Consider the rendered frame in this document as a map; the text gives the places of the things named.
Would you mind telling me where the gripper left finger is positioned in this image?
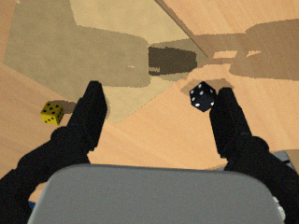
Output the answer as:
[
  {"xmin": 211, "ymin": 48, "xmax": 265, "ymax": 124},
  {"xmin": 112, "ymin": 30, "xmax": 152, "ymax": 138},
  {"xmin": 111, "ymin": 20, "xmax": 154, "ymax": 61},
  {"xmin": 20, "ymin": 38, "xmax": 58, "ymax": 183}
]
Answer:
[{"xmin": 0, "ymin": 80, "xmax": 107, "ymax": 224}]

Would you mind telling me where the black die with white pips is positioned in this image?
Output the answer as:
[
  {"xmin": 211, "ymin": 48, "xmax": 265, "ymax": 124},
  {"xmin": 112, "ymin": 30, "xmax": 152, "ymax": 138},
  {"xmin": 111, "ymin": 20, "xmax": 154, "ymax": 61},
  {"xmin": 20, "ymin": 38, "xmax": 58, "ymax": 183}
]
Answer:
[{"xmin": 190, "ymin": 81, "xmax": 217, "ymax": 113}]

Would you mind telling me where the tan square mat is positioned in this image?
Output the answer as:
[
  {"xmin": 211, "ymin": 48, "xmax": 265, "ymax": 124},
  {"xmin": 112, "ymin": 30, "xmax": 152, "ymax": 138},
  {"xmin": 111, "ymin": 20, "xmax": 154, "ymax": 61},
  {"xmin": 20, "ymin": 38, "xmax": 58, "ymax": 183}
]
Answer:
[{"xmin": 3, "ymin": 0, "xmax": 208, "ymax": 125}]

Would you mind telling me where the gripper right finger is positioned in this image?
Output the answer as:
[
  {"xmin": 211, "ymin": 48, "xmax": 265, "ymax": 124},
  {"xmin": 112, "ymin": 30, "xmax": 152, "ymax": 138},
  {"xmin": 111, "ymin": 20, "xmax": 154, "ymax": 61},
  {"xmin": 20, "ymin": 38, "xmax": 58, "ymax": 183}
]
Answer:
[{"xmin": 209, "ymin": 87, "xmax": 299, "ymax": 224}]

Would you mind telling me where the yellow die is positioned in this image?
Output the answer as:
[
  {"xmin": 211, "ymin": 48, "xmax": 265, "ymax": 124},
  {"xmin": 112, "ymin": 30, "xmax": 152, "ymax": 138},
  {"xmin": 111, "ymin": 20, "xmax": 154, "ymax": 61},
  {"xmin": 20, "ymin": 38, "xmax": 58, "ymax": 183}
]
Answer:
[{"xmin": 40, "ymin": 102, "xmax": 64, "ymax": 125}]

